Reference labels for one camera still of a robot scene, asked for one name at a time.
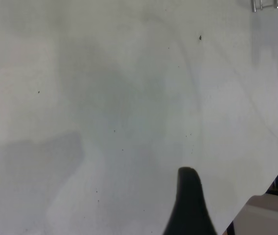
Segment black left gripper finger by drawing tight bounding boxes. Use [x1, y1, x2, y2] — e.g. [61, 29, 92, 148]
[162, 167, 218, 235]

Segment grey white box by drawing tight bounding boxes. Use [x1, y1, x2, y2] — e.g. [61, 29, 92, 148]
[233, 193, 278, 235]

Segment silver wire plate rack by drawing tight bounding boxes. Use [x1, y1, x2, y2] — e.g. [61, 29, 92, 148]
[251, 0, 278, 13]

